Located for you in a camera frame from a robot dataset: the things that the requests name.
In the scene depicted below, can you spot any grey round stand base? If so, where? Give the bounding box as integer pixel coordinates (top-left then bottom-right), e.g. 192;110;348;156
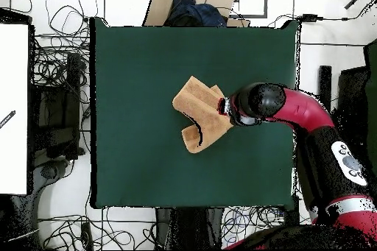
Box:
39;159;71;181

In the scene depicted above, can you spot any black equipment stand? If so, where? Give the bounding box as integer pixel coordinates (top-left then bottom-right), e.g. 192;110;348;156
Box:
29;52;86;160

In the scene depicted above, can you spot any black marker pen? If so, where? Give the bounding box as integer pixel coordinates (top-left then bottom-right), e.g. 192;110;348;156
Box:
0;110;16;130

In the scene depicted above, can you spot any tan terry towel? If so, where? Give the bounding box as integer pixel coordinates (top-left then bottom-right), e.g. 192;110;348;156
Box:
172;75;235;154

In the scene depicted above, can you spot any dark green table cloth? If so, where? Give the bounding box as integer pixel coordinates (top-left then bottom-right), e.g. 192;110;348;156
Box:
89;16;301;209

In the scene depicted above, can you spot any white board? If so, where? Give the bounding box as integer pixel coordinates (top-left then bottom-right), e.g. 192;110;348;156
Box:
0;22;30;196

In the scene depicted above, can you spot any dark blue clothing pile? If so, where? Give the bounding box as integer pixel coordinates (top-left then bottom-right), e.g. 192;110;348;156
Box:
164;0;228;27

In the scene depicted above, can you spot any black power strip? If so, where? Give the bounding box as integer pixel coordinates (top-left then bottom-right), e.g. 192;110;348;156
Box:
283;203;300;227
80;222;94;250

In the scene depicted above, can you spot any brown cardboard box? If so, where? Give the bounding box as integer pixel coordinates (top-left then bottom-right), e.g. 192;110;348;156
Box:
142;0;251;28

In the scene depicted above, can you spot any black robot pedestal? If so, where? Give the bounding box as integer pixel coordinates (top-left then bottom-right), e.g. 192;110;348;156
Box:
155;207;225;250

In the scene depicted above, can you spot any black cable tangle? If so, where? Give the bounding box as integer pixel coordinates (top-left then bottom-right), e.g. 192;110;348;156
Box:
38;213;157;250
32;0;98;110
220;205;286;246

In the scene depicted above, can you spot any black adapter cable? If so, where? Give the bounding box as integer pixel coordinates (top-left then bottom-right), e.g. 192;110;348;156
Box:
266;0;377;28

